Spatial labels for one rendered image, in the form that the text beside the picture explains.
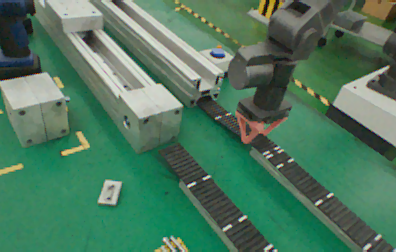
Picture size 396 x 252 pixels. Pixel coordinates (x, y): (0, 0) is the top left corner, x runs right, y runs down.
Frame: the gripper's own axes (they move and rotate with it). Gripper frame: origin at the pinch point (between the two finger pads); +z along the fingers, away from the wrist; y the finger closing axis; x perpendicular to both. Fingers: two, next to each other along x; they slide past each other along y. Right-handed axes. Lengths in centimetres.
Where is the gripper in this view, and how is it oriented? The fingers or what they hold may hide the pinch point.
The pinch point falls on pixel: (253, 136)
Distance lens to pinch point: 70.1
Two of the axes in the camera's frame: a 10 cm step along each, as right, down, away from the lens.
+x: 5.8, 5.9, -5.6
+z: -1.5, 7.6, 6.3
